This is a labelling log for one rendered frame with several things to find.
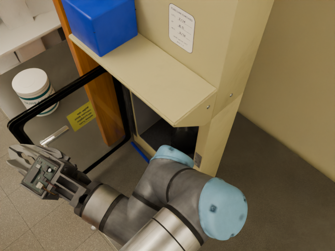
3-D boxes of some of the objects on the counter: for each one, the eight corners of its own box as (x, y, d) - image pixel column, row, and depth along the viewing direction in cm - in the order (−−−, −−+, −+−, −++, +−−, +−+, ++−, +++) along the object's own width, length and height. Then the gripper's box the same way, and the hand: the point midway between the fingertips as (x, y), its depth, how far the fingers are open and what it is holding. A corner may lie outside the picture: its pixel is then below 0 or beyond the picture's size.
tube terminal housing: (178, 104, 123) (191, -129, 59) (239, 153, 110) (340, -78, 46) (133, 139, 113) (90, -93, 49) (195, 197, 100) (243, -16, 36)
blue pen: (132, 142, 113) (132, 141, 112) (155, 167, 107) (155, 166, 106) (130, 144, 112) (130, 142, 111) (152, 169, 106) (152, 168, 105)
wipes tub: (48, 87, 128) (35, 62, 116) (65, 104, 123) (53, 79, 111) (21, 103, 123) (5, 79, 111) (37, 122, 118) (22, 98, 105)
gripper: (96, 176, 50) (3, 120, 54) (67, 223, 48) (-27, 162, 53) (110, 180, 58) (28, 131, 63) (85, 221, 57) (3, 168, 61)
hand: (16, 151), depth 60 cm, fingers closed
